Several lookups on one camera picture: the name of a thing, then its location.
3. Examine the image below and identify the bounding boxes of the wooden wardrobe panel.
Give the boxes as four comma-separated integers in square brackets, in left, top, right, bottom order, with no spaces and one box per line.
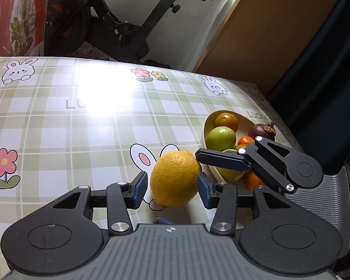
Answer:
[194,0,337,94]

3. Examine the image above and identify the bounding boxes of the black exercise bike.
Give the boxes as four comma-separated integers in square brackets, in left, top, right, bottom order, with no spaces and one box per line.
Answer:
[43,0,224,63]

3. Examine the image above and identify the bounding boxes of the small orange tangerine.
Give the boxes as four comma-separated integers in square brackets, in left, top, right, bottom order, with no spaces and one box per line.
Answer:
[238,135,255,145]

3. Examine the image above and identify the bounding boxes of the brown round fruit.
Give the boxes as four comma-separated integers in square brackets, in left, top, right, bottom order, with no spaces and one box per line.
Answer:
[214,112,239,132]

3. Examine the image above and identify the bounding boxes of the checkered bunny tablecloth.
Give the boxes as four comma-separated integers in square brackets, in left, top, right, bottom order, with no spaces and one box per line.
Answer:
[0,58,299,278]

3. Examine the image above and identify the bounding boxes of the yellow lemon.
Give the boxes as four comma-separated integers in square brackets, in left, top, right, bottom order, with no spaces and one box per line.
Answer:
[150,150,202,207]

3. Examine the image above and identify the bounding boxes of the dark blue curtain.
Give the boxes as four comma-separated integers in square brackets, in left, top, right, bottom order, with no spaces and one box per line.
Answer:
[267,0,350,175]

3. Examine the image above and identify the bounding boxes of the dark purple mangosteen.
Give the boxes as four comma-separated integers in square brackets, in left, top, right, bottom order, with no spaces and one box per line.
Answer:
[248,122,276,141]

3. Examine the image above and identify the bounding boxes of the red printed wall tapestry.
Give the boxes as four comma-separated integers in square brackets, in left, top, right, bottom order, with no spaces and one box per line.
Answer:
[0,0,48,57]

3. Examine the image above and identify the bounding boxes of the green apple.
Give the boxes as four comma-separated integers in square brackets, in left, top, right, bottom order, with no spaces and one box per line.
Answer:
[205,126,236,152]
[216,167,245,183]

